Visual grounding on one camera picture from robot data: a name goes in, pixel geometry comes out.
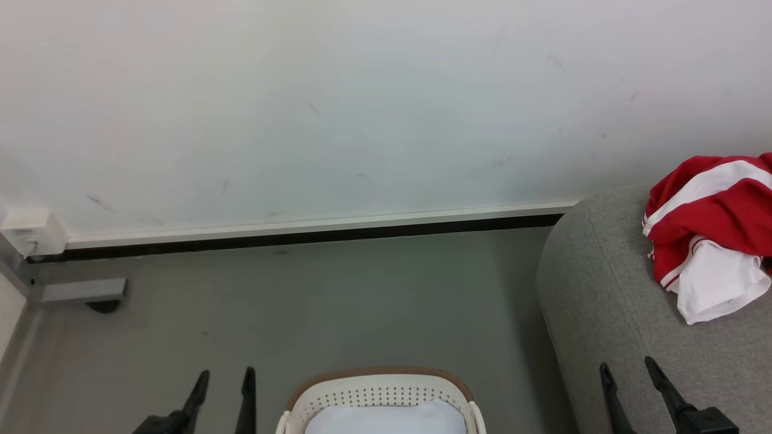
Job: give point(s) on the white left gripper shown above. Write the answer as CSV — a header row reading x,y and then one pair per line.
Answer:
x,y
163,424

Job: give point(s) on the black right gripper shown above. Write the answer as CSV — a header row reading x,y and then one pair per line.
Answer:
x,y
705,422

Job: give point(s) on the red and white garment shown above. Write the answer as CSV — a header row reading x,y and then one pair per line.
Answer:
x,y
705,235

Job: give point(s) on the white perforated laundry basket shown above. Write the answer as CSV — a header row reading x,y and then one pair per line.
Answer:
x,y
380,392

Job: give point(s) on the grey fabric sofa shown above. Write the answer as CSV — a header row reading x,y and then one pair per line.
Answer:
x,y
609,301

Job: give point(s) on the black caster wheel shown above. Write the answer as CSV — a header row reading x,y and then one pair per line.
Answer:
x,y
104,305

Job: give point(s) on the pale white cloth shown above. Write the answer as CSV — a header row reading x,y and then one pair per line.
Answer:
x,y
386,419

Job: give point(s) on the white baseboard strip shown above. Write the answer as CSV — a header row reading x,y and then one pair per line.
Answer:
x,y
319,226

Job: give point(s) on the grey metal frame leg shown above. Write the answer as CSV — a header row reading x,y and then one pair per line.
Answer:
x,y
72,290

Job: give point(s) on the white wall socket box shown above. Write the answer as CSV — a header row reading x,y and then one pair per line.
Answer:
x,y
33,232

